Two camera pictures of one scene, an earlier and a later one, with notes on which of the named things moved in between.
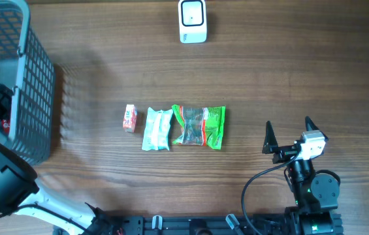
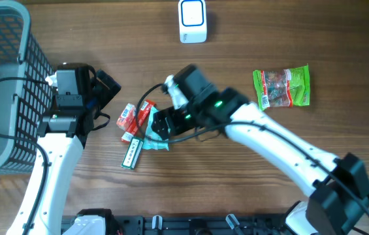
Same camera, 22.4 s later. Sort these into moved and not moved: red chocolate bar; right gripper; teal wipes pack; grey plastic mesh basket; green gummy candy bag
Moved: green gummy candy bag; red chocolate bar; right gripper
Not moved: teal wipes pack; grey plastic mesh basket
